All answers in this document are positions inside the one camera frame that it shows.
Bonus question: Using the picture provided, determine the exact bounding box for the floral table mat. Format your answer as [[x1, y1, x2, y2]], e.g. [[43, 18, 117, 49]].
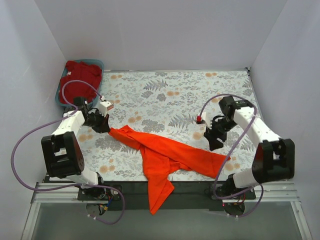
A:
[[77, 71, 257, 181]]

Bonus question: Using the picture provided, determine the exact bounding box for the red t shirt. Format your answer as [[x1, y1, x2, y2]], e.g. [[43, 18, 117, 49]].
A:
[[58, 60, 103, 105]]

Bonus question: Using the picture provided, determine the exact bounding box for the black front table strip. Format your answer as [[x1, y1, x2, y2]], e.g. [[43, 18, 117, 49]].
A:
[[106, 181, 224, 212]]

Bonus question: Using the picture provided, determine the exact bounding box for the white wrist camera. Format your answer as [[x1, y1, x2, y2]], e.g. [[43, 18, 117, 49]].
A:
[[97, 100, 114, 117], [195, 111, 212, 130]]

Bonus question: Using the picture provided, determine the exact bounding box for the orange t shirt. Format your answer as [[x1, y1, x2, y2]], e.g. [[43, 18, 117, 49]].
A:
[[108, 125, 227, 215]]

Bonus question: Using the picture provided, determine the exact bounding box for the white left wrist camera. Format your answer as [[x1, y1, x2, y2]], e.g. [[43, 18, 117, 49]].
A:
[[97, 100, 114, 117]]

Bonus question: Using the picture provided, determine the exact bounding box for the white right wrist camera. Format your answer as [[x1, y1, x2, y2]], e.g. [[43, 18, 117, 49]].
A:
[[195, 111, 212, 130]]

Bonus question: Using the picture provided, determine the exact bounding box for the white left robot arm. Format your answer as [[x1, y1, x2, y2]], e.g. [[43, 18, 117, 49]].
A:
[[41, 97, 114, 186]]

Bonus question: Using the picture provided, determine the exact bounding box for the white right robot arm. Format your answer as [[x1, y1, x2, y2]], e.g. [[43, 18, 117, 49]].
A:
[[197, 94, 295, 194]]

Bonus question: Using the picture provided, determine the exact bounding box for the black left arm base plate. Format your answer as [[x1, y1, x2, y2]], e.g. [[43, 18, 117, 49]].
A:
[[77, 184, 122, 201]]

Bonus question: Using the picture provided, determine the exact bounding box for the aluminium front frame rail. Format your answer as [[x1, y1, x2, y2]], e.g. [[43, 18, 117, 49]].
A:
[[31, 181, 300, 203]]

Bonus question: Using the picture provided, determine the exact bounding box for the blue plastic basket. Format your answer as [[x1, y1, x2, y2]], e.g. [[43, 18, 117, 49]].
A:
[[54, 58, 105, 109]]

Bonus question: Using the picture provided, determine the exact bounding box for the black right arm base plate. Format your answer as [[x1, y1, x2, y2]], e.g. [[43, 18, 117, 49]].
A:
[[215, 182, 256, 200]]

